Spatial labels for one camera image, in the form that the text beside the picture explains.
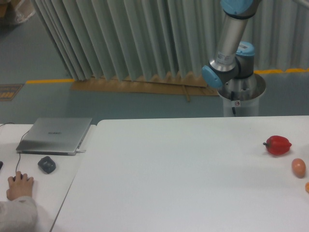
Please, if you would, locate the person's hand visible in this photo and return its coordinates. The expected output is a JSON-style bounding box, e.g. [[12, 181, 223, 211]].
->
[[6, 176, 34, 201]]

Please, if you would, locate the black computer mouse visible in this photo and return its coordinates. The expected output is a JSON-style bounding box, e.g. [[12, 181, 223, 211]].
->
[[13, 171, 28, 182]]

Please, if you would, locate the grey sleeved forearm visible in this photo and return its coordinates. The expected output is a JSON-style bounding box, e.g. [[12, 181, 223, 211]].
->
[[0, 196, 38, 232]]

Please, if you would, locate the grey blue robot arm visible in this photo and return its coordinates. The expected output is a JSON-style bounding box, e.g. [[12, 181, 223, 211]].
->
[[201, 0, 309, 89]]

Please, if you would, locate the red bell pepper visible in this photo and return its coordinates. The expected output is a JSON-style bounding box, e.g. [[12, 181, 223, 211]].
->
[[263, 135, 292, 156]]

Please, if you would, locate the silver laptop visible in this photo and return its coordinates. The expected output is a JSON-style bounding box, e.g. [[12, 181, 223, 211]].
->
[[16, 117, 92, 156]]

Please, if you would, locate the pale green pleated curtain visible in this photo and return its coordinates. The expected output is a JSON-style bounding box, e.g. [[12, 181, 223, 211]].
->
[[32, 0, 309, 81]]

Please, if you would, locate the brown cardboard sheet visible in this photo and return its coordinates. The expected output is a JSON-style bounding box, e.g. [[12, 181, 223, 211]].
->
[[70, 72, 218, 102]]

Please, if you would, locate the brown egg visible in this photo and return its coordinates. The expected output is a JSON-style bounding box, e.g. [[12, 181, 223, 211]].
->
[[292, 158, 306, 178]]

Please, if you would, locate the orange fruit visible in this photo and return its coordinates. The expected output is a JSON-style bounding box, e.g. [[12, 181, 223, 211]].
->
[[305, 182, 309, 193]]

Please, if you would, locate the black mouse cable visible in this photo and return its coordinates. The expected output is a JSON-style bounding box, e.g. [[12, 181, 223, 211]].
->
[[0, 121, 34, 174]]

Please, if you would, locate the black pedestal cable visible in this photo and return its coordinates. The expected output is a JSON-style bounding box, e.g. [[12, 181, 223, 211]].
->
[[230, 91, 237, 117]]

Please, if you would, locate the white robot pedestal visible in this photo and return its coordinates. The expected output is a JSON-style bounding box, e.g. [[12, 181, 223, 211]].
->
[[218, 74, 266, 117]]

